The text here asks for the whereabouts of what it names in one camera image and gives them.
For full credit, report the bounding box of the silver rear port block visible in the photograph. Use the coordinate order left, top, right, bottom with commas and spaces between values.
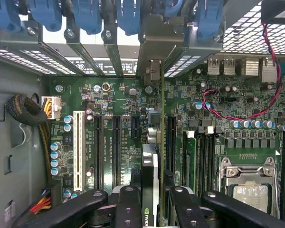
207, 57, 277, 83

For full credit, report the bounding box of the long black expansion slot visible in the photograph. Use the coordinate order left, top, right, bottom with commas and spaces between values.
112, 115, 122, 188
166, 115, 177, 175
94, 114, 105, 190

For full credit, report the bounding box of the white PCI slot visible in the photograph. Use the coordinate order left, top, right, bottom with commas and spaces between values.
73, 110, 86, 191

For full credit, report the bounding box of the red yellow wire bundle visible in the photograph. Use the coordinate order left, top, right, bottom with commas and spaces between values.
29, 189, 53, 214

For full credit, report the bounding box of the CPU with paste residue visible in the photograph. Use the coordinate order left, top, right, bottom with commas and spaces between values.
232, 184, 269, 214

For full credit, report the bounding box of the black open PC case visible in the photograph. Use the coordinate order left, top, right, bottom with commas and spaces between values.
0, 0, 285, 228

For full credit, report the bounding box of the green motherboard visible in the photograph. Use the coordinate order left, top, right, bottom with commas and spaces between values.
47, 54, 285, 228

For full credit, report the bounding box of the green RAM stick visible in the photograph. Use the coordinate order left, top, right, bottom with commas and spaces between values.
181, 130, 197, 196

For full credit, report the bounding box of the black RAM slot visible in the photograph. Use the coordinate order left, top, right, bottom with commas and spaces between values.
209, 127, 217, 190
202, 125, 209, 193
280, 130, 285, 223
196, 127, 203, 194

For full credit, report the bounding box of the red black twisted wire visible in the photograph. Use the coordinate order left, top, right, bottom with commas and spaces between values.
202, 22, 282, 120

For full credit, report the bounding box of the silver expansion slot cover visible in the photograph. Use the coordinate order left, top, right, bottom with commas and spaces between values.
66, 28, 104, 76
103, 29, 124, 77

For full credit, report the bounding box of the sleeved yellow power cable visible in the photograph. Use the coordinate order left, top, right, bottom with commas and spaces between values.
6, 94, 62, 185

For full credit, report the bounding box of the short black expansion slot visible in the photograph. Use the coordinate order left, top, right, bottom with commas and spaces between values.
130, 115, 141, 140

